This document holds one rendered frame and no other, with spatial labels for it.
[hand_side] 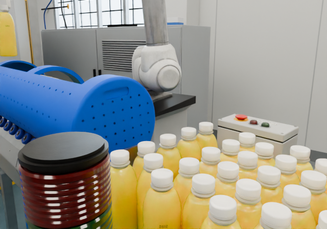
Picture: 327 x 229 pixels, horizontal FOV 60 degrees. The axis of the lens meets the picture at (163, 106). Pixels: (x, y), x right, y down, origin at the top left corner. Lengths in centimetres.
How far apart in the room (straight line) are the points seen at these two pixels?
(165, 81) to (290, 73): 236
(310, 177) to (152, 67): 82
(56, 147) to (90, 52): 304
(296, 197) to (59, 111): 59
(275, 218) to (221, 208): 7
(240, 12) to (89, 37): 174
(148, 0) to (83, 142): 105
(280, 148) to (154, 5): 76
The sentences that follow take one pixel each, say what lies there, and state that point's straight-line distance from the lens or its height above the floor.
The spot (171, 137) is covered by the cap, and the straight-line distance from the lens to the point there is 68.
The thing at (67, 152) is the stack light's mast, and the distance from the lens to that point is 21.
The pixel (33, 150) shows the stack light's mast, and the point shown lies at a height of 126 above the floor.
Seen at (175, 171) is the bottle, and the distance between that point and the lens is 69.
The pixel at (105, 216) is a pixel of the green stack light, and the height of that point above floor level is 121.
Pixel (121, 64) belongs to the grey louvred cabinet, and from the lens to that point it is 289.
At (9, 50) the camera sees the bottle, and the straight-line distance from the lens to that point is 136.
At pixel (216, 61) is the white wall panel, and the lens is 370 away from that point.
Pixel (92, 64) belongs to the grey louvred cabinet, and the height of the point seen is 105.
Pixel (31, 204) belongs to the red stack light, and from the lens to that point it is 22.
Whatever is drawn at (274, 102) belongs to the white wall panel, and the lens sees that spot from 349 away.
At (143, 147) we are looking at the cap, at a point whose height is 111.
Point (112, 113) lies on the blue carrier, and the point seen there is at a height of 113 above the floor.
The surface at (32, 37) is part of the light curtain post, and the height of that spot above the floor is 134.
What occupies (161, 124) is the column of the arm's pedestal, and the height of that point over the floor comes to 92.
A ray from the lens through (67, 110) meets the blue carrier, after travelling 77.
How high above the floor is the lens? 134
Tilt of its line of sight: 14 degrees down
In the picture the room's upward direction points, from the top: straight up
